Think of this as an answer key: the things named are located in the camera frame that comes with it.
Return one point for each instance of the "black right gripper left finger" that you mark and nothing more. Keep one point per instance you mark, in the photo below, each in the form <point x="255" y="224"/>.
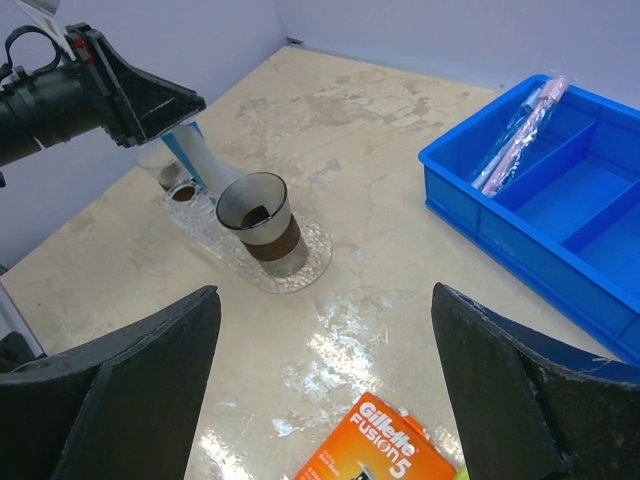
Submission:
<point x="122" y="406"/>

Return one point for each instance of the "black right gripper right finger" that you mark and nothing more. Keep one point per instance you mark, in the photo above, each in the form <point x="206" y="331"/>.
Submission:
<point x="528" y="406"/>

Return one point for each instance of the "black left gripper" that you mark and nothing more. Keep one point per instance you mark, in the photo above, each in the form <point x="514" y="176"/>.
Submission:
<point x="88" y="85"/>

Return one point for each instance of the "light blue toothpaste tube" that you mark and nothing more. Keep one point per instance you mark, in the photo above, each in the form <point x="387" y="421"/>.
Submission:
<point x="189" y="147"/>

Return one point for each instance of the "white toothpaste tube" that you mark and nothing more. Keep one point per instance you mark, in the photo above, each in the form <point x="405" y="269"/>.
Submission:
<point x="215" y="174"/>

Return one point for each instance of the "blue toothbrush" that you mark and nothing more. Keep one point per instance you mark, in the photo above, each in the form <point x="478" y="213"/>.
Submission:
<point x="488" y="164"/>

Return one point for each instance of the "pink toothbrush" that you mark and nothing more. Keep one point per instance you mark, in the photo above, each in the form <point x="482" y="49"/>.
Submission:
<point x="550" y="95"/>

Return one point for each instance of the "clear textured glass tray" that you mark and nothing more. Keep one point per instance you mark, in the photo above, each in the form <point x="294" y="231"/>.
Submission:
<point x="190" y="207"/>

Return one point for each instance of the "green black Gillette razor box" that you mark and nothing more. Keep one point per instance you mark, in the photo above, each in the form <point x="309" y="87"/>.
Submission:
<point x="462" y="474"/>

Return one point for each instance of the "orange Gillette Fusion5 razor box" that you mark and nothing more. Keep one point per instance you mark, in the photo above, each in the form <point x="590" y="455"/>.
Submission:
<point x="375" y="441"/>

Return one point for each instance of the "blue plastic divided bin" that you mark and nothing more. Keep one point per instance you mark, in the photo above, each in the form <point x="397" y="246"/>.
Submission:
<point x="567" y="225"/>

